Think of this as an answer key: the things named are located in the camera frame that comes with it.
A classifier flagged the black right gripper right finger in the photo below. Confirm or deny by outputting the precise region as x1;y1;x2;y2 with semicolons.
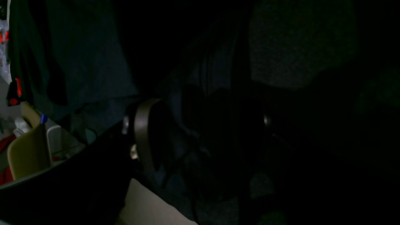
244;94;399;225

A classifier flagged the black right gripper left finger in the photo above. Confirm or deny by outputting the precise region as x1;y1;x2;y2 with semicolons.
1;99;145;225

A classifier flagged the dark navy t-shirt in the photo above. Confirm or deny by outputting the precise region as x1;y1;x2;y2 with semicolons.
9;0;275;225

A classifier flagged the black table cloth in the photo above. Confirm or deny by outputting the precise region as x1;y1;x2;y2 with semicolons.
133;0;399;225

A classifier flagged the blue clamp top left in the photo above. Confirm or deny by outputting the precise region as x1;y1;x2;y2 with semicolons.
40;113;48;124

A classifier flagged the red clamp left edge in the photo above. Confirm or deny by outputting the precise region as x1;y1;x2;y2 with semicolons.
6;78;24;107

